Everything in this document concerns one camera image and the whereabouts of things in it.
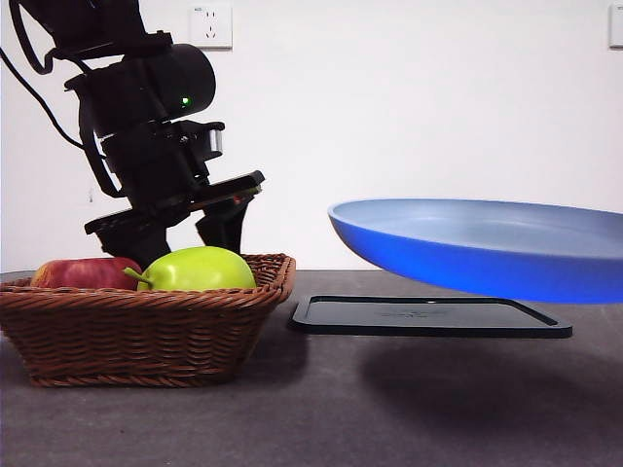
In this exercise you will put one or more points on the black flat tray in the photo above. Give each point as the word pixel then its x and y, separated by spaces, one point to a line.
pixel 414 316

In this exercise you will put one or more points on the brown wicker basket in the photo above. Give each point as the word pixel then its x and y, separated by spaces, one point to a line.
pixel 146 340

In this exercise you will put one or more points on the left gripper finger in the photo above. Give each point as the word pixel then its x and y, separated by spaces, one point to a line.
pixel 136 245
pixel 226 228

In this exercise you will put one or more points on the left wrist grey camera box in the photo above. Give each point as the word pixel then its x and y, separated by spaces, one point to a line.
pixel 216 141

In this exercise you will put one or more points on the green apple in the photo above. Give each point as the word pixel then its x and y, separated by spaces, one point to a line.
pixel 204 270

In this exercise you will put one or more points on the white wall socket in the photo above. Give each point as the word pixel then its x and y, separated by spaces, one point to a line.
pixel 617 26
pixel 210 24

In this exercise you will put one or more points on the red apple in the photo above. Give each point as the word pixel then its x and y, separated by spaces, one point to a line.
pixel 73 275

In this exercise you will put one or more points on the blue round plate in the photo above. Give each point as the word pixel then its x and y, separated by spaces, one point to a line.
pixel 462 262

